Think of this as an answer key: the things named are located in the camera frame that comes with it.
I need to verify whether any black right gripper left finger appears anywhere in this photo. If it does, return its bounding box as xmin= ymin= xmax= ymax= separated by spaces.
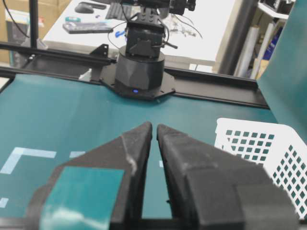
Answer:
xmin=26 ymin=122 xmax=152 ymax=230

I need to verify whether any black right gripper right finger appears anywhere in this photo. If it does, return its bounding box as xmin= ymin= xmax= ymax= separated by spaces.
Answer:
xmin=157 ymin=124 xmax=299 ymax=230

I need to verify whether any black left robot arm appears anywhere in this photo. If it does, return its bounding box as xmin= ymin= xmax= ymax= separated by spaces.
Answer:
xmin=100 ymin=0 xmax=196 ymax=100

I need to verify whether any white perforated plastic basket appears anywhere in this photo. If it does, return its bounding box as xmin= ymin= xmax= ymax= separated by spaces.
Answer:
xmin=214 ymin=118 xmax=307 ymax=220

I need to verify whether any white background desk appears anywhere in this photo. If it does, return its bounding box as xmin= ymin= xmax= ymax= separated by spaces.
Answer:
xmin=43 ymin=0 xmax=235 ymax=64

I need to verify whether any black computer keyboard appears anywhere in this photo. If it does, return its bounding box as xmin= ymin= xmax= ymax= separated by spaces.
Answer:
xmin=105 ymin=3 xmax=132 ymax=21

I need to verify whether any black computer mouse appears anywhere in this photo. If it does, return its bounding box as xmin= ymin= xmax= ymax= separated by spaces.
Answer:
xmin=74 ymin=2 xmax=94 ymax=14

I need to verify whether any black vertical pole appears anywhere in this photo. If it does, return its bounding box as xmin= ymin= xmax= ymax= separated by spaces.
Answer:
xmin=29 ymin=0 xmax=38 ymax=48

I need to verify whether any black aluminium frame rail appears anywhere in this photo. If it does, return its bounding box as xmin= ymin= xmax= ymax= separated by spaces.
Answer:
xmin=0 ymin=42 xmax=268 ymax=109

